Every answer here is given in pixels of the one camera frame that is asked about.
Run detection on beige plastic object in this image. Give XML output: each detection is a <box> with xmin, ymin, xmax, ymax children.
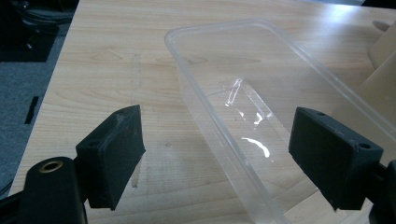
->
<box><xmin>331</xmin><ymin>20</ymin><xmax>396</xmax><ymax>125</ymax></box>

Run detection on black strip on floor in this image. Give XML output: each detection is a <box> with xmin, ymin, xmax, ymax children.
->
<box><xmin>24</xmin><ymin>95</ymin><xmax>40</xmax><ymax>125</ymax></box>

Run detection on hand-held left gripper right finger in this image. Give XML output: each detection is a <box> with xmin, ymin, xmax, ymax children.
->
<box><xmin>288</xmin><ymin>106</ymin><xmax>384</xmax><ymax>211</ymax></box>

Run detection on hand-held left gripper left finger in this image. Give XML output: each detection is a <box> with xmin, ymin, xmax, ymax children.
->
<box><xmin>75</xmin><ymin>105</ymin><xmax>147</xmax><ymax>211</ymax></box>

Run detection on dark equipment with cables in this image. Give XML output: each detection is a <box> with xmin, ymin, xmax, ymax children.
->
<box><xmin>0</xmin><ymin>0</ymin><xmax>80</xmax><ymax>63</ymax></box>

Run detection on clear plastic container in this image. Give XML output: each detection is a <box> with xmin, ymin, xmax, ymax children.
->
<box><xmin>163</xmin><ymin>18</ymin><xmax>396</xmax><ymax>224</ymax></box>

